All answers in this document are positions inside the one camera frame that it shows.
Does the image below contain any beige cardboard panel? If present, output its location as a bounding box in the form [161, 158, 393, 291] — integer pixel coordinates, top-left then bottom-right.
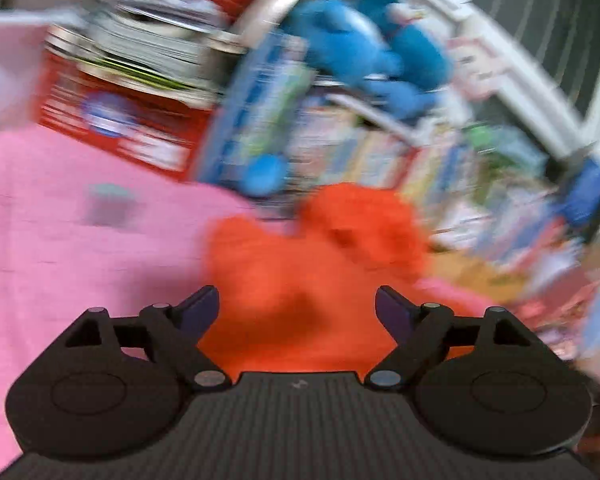
[240, 0, 321, 56]

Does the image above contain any small teal grey toy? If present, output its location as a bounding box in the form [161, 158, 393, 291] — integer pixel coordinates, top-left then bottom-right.
[82, 182, 136, 228]

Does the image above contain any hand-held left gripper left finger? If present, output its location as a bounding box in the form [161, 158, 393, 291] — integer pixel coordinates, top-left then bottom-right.
[65, 285, 232, 392]

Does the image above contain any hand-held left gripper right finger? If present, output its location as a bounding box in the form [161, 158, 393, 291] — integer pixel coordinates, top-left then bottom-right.
[365, 285, 533, 391]

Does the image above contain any large white paper sheet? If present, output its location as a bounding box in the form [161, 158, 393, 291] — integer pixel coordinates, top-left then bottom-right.
[0, 10, 56, 136]

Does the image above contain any stack of papers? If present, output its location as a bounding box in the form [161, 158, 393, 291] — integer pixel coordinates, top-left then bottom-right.
[45, 0, 231, 106]

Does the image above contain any pink rabbit-print blanket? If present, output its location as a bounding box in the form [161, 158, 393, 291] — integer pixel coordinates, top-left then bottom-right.
[0, 127, 486, 476]

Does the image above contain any red plastic crate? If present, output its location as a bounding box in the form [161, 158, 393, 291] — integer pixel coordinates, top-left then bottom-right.
[35, 35, 216, 183]

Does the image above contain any row of books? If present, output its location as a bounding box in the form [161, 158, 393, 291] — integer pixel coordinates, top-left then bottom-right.
[195, 30, 600, 311]

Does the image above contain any round blue plush ball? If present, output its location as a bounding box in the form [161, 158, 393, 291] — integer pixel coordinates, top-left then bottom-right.
[242, 152, 288, 198]

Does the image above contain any orange puffer jacket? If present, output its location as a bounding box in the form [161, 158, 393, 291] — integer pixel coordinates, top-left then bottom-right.
[197, 182, 491, 376]

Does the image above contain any small blue plush toy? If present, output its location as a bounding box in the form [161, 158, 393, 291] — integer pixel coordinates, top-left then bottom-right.
[365, 0, 453, 121]

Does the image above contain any blue box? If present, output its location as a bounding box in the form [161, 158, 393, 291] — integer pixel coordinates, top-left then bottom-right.
[555, 157, 600, 231]

